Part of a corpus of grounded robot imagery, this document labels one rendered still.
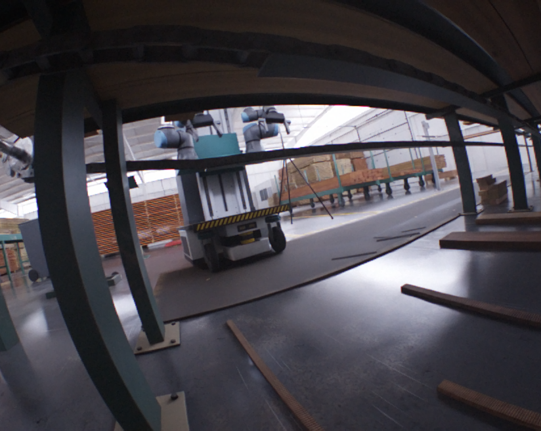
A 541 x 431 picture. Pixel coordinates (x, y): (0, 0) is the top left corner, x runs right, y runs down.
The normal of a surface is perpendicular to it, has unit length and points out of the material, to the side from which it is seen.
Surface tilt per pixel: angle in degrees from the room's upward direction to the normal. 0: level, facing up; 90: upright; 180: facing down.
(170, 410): 0
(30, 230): 94
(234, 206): 90
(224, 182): 90
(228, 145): 90
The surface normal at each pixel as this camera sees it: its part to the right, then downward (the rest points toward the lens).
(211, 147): 0.45, -0.06
